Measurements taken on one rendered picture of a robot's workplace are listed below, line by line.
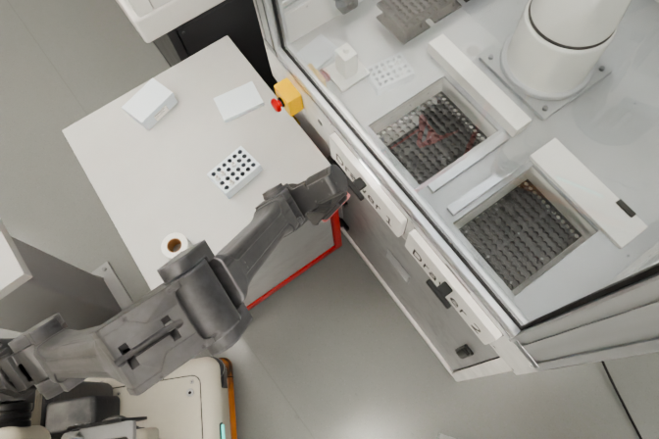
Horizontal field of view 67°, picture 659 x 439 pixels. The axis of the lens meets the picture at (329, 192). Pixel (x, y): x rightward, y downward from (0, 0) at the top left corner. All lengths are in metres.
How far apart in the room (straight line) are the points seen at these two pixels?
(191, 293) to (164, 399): 1.32
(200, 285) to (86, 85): 2.33
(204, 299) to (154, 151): 1.03
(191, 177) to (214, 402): 0.76
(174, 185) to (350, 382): 1.02
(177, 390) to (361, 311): 0.73
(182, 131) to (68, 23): 1.68
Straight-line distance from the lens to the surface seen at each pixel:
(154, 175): 1.49
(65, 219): 2.50
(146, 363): 0.54
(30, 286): 1.71
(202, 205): 1.41
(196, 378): 1.81
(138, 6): 1.60
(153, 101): 1.55
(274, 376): 2.04
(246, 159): 1.39
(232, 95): 1.53
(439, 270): 1.13
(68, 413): 1.44
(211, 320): 0.54
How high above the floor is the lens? 2.01
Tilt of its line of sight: 67 degrees down
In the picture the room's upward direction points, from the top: 8 degrees counter-clockwise
